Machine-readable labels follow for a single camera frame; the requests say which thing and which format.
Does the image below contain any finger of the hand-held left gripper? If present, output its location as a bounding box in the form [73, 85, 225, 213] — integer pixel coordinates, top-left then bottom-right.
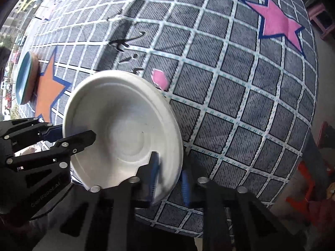
[0, 118, 64, 143]
[5, 130, 97, 172]

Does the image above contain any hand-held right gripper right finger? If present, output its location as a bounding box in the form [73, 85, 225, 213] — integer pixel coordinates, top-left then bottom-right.
[181, 170, 307, 251]

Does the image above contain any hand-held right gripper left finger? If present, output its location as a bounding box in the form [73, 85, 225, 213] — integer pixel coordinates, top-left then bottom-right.
[52, 151, 161, 251]

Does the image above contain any white paper bowl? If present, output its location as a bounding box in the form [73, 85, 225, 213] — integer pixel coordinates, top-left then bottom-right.
[62, 70, 184, 206]

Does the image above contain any blue square plate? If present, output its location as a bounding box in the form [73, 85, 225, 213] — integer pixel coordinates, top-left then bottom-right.
[15, 52, 32, 102]

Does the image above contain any grey checkered star blanket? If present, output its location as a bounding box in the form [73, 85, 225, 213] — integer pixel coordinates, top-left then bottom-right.
[22, 0, 318, 238]

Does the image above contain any red plastic stool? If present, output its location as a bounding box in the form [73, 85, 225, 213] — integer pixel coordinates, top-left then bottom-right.
[285, 122, 335, 231]

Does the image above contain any pink plastic stool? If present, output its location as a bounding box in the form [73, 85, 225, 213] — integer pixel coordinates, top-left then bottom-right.
[306, 1, 335, 41]

